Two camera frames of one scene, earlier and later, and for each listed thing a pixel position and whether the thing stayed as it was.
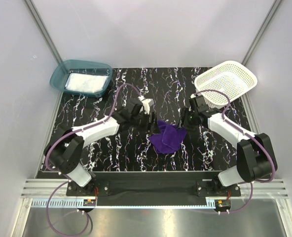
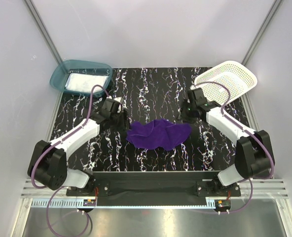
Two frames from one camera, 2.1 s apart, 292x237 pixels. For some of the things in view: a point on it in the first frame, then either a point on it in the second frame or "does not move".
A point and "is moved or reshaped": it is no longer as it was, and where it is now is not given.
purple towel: x=169 y=138 is moved or reshaped
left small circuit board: x=89 y=202 does not move
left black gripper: x=152 y=128 → x=125 y=125
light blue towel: x=86 y=82 does not move
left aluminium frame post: x=35 y=17 does not move
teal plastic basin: x=82 y=78 does not move
